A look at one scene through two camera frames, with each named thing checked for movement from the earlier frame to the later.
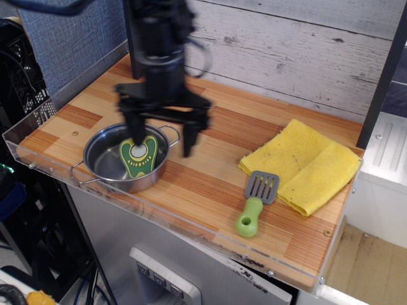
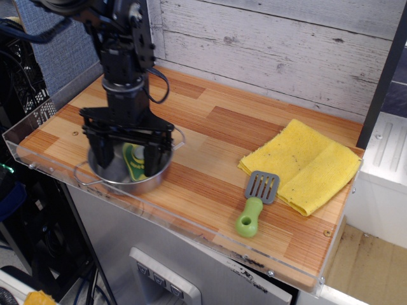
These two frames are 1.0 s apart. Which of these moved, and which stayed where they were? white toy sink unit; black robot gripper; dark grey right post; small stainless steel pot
Moved: black robot gripper
Stayed: dark grey right post; small stainless steel pot; white toy sink unit
